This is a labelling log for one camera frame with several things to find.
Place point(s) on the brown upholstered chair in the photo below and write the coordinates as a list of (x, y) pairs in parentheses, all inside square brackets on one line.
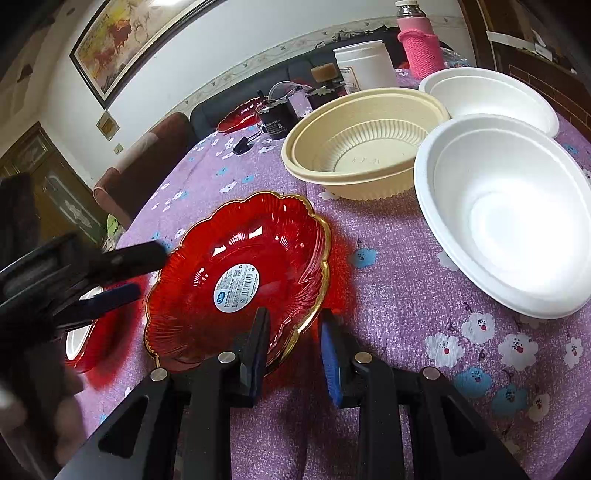
[(152, 152)]

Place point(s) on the red glass plate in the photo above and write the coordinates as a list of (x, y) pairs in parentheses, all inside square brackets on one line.
[(101, 339), (235, 117)]

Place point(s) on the beige ribbed plastic bowl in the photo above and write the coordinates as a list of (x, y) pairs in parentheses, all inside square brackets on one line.
[(369, 184)]

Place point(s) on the dark wooden sideboard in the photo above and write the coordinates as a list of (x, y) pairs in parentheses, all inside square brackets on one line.
[(545, 87)]

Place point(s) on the person's left hand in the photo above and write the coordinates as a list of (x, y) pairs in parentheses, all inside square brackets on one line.
[(64, 415)]

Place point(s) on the white small dish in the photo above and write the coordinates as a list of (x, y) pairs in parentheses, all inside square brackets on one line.
[(78, 337)]

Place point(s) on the black leather sofa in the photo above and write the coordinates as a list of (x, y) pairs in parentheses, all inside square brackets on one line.
[(207, 115)]

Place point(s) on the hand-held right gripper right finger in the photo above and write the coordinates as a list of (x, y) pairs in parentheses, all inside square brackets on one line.
[(332, 364)]

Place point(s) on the small framed wall picture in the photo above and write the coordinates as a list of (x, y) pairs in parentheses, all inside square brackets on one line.
[(106, 124)]

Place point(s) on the black binder clip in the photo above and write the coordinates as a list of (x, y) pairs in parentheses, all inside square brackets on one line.
[(241, 146)]

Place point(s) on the dark jar with cork lid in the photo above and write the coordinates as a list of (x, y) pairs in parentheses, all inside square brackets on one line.
[(325, 92)]

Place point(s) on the bottle with pink knit sleeve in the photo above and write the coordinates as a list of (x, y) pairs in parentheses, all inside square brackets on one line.
[(420, 50)]

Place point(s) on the framed horse painting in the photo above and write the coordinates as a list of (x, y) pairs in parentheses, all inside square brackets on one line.
[(124, 41)]

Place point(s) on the wooden glass-door cabinet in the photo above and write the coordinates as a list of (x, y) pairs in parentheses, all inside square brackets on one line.
[(60, 194)]

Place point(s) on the white foam bowl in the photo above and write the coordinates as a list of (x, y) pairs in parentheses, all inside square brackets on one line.
[(508, 221), (489, 97)]

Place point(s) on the white plastic jar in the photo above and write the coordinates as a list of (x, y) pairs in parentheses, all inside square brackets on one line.
[(364, 64)]

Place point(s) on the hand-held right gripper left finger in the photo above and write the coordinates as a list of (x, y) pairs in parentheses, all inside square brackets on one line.
[(251, 364)]

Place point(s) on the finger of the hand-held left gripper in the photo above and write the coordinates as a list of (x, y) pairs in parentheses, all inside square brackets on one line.
[(134, 261), (115, 296)]

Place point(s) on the green patterned cloth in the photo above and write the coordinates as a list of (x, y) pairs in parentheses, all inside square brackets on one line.
[(113, 225)]

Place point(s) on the black cylindrical motor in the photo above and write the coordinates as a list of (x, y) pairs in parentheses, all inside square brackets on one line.
[(277, 122)]

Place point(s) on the red glass scalloped dish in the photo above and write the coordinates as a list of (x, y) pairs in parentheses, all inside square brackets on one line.
[(258, 240)]

